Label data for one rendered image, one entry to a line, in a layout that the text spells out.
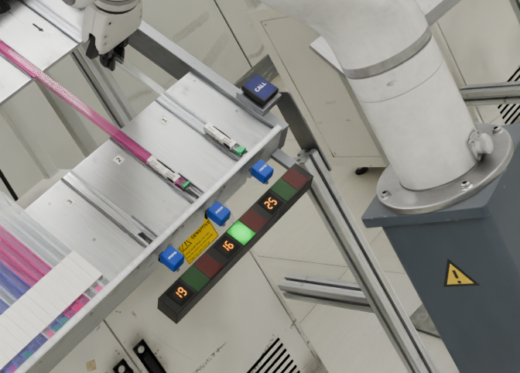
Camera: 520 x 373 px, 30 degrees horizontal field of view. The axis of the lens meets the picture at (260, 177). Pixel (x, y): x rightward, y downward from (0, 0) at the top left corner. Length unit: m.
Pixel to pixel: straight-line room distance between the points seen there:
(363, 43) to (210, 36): 2.85
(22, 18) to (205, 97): 0.36
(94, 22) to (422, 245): 0.64
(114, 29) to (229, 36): 2.48
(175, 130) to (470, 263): 0.58
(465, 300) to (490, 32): 1.33
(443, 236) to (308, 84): 1.61
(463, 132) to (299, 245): 1.62
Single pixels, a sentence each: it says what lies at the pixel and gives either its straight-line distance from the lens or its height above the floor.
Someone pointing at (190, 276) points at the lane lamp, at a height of 0.66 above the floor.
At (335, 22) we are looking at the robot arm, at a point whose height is 0.97.
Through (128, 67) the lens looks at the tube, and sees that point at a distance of 1.68.
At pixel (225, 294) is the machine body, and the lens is 1.97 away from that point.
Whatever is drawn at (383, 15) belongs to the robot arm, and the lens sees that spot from 1.16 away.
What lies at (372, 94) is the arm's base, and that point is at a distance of 1.20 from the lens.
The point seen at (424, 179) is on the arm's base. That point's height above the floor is 0.73.
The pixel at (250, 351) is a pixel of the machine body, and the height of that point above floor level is 0.26.
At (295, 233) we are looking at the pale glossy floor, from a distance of 2.90.
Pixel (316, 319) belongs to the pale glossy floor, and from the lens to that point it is 2.48.
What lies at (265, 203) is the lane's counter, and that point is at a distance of 1.57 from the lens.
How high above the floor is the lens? 1.31
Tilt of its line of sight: 23 degrees down
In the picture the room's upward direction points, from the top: 30 degrees counter-clockwise
